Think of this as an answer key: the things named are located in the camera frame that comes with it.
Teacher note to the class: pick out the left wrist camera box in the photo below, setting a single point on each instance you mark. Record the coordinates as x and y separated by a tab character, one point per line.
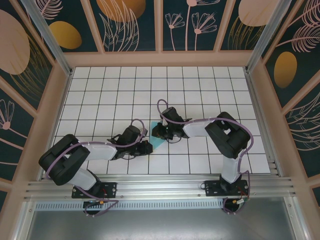
143	132

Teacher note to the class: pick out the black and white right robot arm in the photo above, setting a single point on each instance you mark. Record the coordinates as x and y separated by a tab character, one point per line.
230	140

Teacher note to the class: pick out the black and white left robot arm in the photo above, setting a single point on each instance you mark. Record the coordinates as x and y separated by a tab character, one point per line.
65	162

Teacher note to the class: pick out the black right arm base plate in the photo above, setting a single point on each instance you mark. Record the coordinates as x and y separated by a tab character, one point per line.
212	187

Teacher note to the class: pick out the aluminium corner post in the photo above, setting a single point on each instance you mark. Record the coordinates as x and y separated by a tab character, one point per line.
266	35
47	35

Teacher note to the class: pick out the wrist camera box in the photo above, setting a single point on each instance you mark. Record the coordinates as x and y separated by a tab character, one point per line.
143	132
164	122

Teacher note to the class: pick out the teal paper sheet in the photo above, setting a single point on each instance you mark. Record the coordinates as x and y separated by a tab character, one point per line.
158	143

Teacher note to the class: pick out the grey metal panel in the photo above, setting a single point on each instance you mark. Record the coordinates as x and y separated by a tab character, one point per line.
160	225

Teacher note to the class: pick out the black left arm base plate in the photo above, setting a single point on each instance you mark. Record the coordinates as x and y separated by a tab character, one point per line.
110	188

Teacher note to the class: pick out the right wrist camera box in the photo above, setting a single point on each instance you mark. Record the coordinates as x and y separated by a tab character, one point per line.
164	122

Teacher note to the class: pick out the aluminium side rail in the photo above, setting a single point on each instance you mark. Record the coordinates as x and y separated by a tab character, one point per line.
256	100

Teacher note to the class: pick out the aluminium mounting rail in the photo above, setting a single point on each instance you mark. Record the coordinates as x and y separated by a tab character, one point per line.
160	185

